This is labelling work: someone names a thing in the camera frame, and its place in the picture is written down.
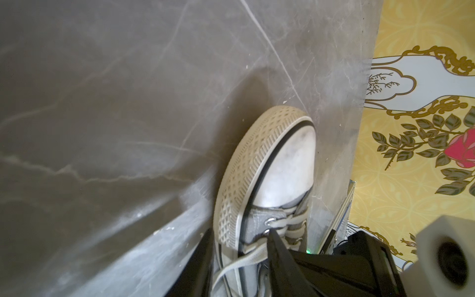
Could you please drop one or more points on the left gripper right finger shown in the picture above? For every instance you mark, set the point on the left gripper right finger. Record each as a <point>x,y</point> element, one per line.
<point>286,278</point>

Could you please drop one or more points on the white shoelace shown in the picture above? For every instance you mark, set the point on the white shoelace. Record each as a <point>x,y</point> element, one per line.
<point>242,248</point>

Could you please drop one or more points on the grey canvas sneaker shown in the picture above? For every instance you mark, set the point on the grey canvas sneaker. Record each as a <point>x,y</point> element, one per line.
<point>273,165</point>

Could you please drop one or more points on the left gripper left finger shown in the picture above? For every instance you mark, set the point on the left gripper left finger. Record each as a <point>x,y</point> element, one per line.
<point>196,278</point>

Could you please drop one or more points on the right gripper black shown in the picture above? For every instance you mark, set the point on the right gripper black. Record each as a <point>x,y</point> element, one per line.
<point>362,266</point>

